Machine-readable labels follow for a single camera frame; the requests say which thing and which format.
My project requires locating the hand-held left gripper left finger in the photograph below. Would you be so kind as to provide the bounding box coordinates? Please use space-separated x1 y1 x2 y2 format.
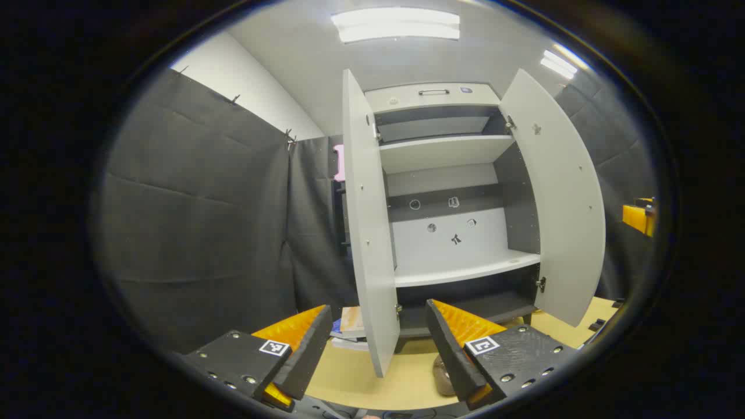
175 304 334 413

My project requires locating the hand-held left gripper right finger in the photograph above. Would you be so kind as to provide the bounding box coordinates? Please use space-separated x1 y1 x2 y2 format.
425 299 583 411

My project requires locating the brown fuzzy shoe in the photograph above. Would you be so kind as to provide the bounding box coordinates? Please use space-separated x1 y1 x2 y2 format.
432 354 460 397

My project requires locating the grey cabinet door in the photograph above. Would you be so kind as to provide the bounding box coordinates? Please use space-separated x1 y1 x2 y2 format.
499 69 607 328
342 69 401 379

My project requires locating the grey shoe cabinet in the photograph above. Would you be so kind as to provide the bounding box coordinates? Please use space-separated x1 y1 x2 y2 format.
364 81 548 354

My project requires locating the grey cabinet drawer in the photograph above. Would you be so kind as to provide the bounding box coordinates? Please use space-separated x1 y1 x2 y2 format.
365 83 501 114

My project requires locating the stack of books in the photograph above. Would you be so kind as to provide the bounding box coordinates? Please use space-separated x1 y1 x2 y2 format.
331 306 368 351

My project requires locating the ceiling light panel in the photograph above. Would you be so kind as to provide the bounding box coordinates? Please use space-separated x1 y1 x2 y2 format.
332 7 460 43
540 44 588 80

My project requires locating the black backdrop cloth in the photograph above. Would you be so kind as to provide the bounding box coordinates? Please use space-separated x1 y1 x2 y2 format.
96 67 661 356

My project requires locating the black door handle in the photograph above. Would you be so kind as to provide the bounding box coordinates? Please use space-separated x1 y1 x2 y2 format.
331 179 351 257

